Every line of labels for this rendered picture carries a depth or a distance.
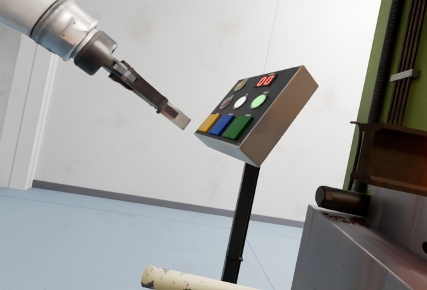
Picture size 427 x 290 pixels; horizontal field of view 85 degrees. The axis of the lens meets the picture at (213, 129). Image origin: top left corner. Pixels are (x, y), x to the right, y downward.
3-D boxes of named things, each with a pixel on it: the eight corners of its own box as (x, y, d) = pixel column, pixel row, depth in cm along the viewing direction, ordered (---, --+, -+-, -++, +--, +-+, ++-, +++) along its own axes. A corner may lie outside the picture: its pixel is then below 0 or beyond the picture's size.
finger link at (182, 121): (166, 99, 48) (167, 100, 47) (190, 119, 51) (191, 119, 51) (157, 110, 47) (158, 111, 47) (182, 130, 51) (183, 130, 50)
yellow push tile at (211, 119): (204, 131, 75) (219, 114, 76) (197, 129, 82) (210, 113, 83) (208, 134, 76) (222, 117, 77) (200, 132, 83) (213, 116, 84)
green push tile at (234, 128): (233, 138, 57) (252, 115, 58) (221, 135, 64) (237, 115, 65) (238, 143, 58) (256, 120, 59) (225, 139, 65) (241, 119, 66)
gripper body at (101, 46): (72, 62, 42) (115, 95, 47) (68, 60, 35) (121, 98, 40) (98, 32, 43) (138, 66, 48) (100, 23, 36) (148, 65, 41)
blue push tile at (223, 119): (217, 134, 66) (233, 115, 67) (207, 132, 73) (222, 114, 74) (221, 138, 67) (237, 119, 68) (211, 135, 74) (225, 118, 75)
